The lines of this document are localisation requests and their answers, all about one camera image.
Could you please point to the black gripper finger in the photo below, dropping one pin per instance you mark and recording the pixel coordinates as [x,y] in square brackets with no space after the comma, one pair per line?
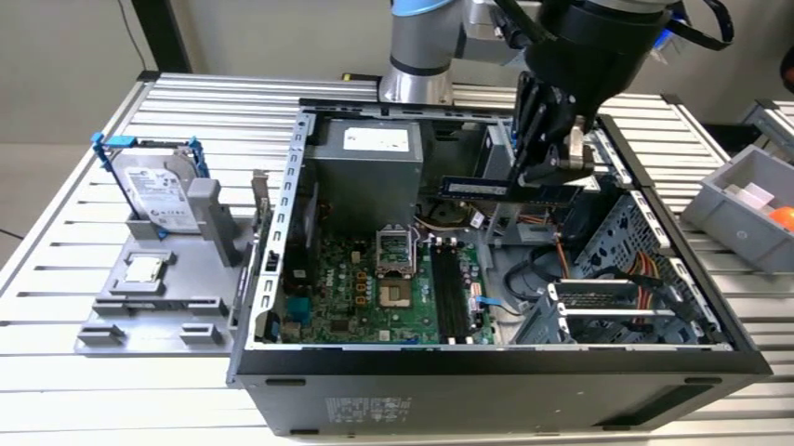
[556,148]
[525,121]

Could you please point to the dark RAM stick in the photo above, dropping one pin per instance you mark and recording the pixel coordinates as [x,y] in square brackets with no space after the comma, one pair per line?
[472,187]

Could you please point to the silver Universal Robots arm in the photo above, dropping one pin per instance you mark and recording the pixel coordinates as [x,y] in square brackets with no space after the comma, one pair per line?
[416,46]

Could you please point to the black round cooler fan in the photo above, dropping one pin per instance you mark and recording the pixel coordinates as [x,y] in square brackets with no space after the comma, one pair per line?
[446,216]

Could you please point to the grey power supply unit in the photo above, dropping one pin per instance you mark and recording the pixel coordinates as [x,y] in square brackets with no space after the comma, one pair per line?
[366,186]

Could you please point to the grey metal disk bay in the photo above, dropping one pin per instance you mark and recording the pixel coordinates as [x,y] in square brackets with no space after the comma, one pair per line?
[596,290]

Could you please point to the seated person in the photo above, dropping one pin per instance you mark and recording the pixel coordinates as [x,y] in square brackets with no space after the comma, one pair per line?
[789,76]

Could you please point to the small white box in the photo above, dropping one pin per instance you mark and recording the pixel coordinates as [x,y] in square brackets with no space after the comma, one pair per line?
[751,195]

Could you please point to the aluminium slat side table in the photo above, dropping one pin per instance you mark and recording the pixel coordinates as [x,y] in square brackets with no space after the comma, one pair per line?
[779,118]

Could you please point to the grey plastic bin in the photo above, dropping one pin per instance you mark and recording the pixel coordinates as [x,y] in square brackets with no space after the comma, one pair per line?
[739,232]

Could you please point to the orange ball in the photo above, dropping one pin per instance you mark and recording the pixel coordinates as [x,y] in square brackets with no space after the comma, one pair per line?
[785,218]

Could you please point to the CPU socket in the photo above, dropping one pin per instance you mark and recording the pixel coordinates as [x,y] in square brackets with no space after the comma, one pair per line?
[396,293]

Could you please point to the green graphics card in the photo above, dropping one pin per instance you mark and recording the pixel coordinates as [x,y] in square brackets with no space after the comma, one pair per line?
[261,195]

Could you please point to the green motherboard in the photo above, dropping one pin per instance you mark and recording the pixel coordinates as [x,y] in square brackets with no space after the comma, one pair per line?
[348,297]

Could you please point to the open black PC case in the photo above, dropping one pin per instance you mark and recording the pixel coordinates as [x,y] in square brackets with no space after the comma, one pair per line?
[434,404]

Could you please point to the hard disk in blue carrier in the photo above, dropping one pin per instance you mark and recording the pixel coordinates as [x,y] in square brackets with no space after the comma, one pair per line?
[155,190]

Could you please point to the grey plastic parts rack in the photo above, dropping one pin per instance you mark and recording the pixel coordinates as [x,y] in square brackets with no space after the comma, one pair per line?
[186,279]

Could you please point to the silver CPU chip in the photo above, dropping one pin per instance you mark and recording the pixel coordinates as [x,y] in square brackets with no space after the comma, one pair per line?
[145,269]

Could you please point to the black frame post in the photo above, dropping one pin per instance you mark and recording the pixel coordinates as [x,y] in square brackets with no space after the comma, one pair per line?
[165,42]

